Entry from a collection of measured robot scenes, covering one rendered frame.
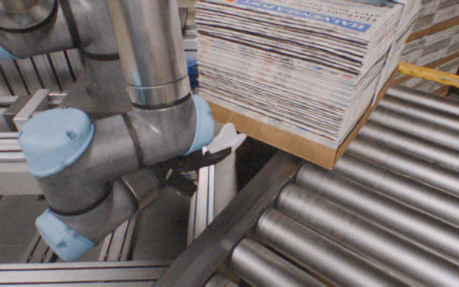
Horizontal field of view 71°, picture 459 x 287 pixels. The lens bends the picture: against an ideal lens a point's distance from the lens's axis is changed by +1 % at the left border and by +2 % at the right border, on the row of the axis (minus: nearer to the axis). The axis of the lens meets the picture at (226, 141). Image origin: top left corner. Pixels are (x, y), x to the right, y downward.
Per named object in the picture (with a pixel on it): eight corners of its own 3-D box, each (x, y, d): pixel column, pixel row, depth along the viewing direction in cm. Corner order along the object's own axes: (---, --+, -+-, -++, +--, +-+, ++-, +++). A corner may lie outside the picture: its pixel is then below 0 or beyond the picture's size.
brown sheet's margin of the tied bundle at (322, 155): (240, 86, 75) (240, 69, 73) (363, 127, 62) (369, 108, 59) (196, 115, 65) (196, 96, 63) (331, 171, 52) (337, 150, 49)
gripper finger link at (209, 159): (234, 151, 56) (188, 166, 53) (234, 158, 57) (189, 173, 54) (223, 137, 59) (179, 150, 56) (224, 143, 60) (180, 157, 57)
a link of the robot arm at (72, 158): (111, 90, 40) (128, 156, 47) (9, 115, 35) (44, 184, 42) (129, 121, 34) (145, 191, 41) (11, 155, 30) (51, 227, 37)
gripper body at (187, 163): (209, 121, 53) (155, 160, 45) (212, 160, 58) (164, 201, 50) (176, 107, 56) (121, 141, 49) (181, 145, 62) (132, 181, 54)
